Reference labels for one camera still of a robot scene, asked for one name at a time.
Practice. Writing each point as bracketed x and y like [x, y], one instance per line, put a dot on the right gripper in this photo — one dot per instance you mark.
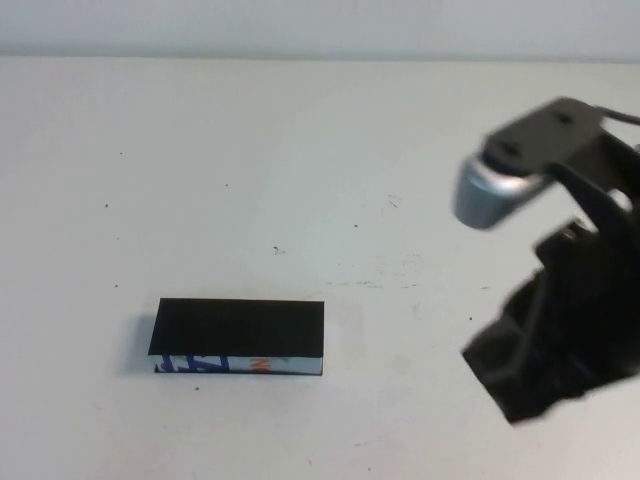
[595, 270]

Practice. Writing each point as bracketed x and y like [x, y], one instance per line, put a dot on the black printed glasses case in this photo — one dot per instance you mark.
[235, 325]

